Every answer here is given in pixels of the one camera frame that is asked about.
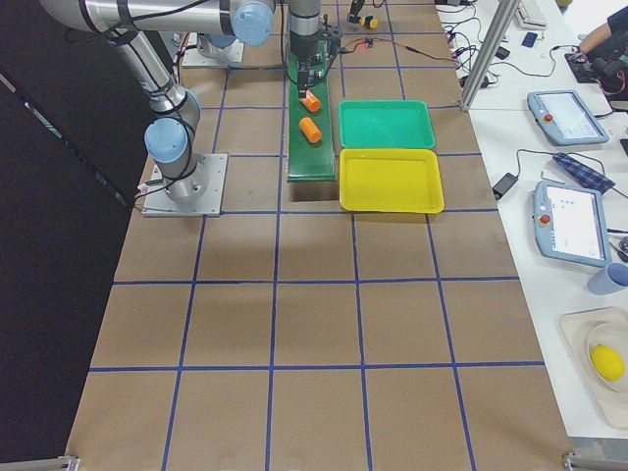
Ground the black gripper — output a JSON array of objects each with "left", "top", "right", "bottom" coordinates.
[
  {"left": 289, "top": 31, "right": 340, "bottom": 93},
  {"left": 346, "top": 0, "right": 364, "bottom": 23}
]

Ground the orange cylinder with 4680 print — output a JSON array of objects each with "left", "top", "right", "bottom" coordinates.
[{"left": 299, "top": 90, "right": 322, "bottom": 113}]

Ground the plain orange cylinder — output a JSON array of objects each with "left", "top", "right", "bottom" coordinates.
[{"left": 298, "top": 117, "right": 323, "bottom": 143}]

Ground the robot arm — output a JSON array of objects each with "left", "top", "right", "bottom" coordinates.
[{"left": 41, "top": 1, "right": 340, "bottom": 206}]

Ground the green conveyor belt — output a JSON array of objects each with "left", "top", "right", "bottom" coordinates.
[{"left": 288, "top": 41, "right": 337, "bottom": 183}]

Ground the green plastic tray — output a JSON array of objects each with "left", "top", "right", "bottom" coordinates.
[{"left": 339, "top": 100, "right": 436, "bottom": 149}]

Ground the yellow plastic tray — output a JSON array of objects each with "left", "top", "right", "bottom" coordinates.
[{"left": 340, "top": 148, "right": 445, "bottom": 214}]

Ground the black power adapter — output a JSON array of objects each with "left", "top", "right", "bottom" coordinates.
[{"left": 492, "top": 173, "right": 518, "bottom": 201}]

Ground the teach pendant far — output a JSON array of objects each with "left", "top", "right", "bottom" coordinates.
[{"left": 526, "top": 90, "right": 609, "bottom": 146}]

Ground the teach pendant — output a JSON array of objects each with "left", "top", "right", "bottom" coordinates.
[
  {"left": 533, "top": 181, "right": 612, "bottom": 268},
  {"left": 526, "top": 90, "right": 609, "bottom": 146}
]

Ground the blue plaid cloth mask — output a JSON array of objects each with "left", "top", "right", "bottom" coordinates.
[{"left": 552, "top": 153, "right": 615, "bottom": 194}]

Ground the teach pendant near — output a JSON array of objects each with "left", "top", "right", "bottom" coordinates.
[{"left": 533, "top": 181, "right": 612, "bottom": 268}]

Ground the blue grey cup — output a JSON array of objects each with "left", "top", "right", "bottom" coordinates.
[{"left": 587, "top": 263, "right": 628, "bottom": 295}]

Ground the white bowl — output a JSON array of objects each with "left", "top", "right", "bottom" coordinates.
[{"left": 586, "top": 322, "right": 627, "bottom": 393}]

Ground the yellow lemon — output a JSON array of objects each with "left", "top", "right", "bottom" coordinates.
[{"left": 590, "top": 344, "right": 625, "bottom": 382}]

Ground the beige tray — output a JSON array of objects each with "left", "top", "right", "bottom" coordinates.
[{"left": 559, "top": 307, "right": 627, "bottom": 430}]

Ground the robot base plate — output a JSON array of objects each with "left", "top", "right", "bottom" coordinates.
[
  {"left": 140, "top": 154, "right": 228, "bottom": 217},
  {"left": 182, "top": 32, "right": 244, "bottom": 69}
]

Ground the aluminium profile post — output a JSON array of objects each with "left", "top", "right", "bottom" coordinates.
[{"left": 460, "top": 0, "right": 519, "bottom": 111}]

